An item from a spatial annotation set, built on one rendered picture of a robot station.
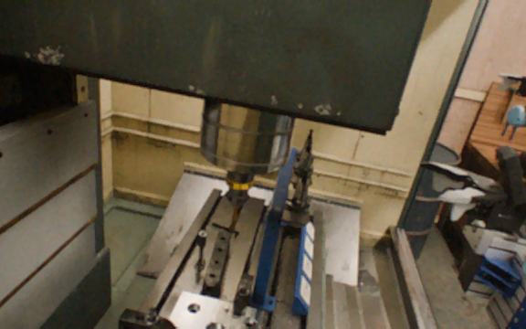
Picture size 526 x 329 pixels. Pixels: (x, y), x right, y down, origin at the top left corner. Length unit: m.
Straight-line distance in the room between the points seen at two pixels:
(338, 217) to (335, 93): 1.35
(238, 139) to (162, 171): 1.41
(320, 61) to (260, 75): 0.08
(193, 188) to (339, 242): 0.73
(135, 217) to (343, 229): 1.05
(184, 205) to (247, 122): 1.25
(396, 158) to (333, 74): 1.30
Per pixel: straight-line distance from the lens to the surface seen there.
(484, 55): 3.46
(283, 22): 0.46
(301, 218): 0.95
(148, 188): 2.02
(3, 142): 0.80
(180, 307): 1.00
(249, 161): 0.56
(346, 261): 1.68
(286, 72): 0.47
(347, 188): 1.79
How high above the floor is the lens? 1.72
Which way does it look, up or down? 25 degrees down
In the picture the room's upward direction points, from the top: 10 degrees clockwise
